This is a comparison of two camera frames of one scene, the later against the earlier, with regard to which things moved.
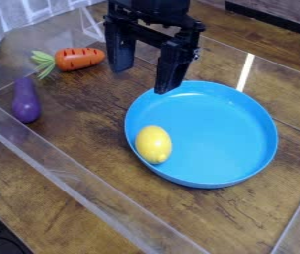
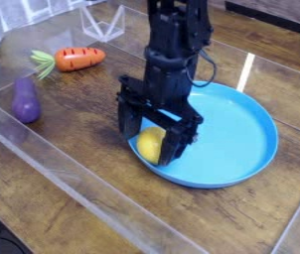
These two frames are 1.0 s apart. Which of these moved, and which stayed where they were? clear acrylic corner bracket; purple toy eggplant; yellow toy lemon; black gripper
Moved: black gripper
Stayed: yellow toy lemon; clear acrylic corner bracket; purple toy eggplant
